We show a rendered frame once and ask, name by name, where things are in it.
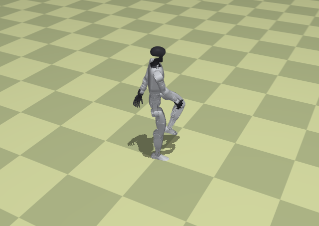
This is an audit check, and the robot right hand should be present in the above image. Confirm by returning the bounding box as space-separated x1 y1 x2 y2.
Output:
174 100 183 110

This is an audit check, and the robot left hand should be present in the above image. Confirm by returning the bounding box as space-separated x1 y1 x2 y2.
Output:
133 89 143 108

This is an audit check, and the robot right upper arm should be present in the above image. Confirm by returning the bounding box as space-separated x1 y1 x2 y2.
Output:
154 71 169 96

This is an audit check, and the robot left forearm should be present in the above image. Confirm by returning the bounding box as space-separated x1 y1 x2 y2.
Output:
140 76 148 94

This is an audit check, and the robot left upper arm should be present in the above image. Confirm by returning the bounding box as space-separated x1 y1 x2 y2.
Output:
145 58 155 81

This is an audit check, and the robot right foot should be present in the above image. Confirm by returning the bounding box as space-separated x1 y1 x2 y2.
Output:
151 152 169 161

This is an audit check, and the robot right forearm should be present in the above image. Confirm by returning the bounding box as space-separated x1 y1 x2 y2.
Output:
164 90 180 104

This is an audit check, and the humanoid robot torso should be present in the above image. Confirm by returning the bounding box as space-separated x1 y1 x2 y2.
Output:
148 60 164 108

